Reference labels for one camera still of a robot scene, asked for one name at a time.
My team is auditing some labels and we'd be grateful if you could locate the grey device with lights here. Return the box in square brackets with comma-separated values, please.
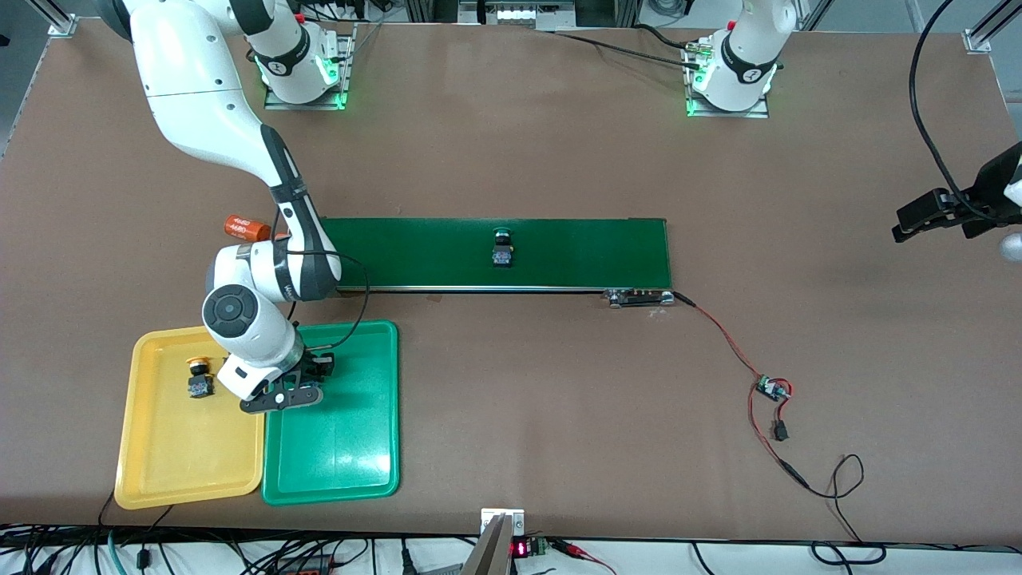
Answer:
[477, 0, 577, 30]

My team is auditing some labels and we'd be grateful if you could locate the aluminium camera mount bar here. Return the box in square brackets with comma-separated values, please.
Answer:
[461, 508, 526, 575]

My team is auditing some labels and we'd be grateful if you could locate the green conveyor belt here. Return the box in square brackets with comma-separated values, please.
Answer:
[315, 216, 678, 309]

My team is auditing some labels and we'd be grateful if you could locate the teal cable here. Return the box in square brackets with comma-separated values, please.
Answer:
[106, 529, 133, 575]

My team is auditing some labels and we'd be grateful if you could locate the yellow push button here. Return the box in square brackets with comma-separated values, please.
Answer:
[186, 357, 216, 400]

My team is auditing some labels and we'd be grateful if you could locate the aluminium frame corner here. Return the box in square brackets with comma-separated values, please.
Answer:
[30, 0, 81, 38]
[962, 0, 1022, 55]

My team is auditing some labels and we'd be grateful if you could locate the thick black table cable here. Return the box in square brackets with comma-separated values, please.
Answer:
[635, 22, 697, 52]

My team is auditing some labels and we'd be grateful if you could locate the thin black table cable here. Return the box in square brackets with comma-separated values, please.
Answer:
[551, 30, 705, 71]

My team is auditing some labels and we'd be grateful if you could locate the thin black wire loop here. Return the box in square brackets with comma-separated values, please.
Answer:
[806, 454, 887, 566]

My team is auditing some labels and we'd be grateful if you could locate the green plastic tray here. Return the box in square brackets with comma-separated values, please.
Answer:
[261, 319, 400, 506]

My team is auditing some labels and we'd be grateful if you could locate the yellow plastic tray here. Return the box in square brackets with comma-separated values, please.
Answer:
[113, 325, 267, 511]

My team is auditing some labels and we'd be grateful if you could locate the red clip lead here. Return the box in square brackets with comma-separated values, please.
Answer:
[551, 538, 620, 575]

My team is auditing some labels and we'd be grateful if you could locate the orange 4680 cylinder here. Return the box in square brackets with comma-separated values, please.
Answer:
[224, 214, 273, 245]

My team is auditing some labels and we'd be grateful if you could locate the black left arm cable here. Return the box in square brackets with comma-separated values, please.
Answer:
[909, 0, 1022, 224]

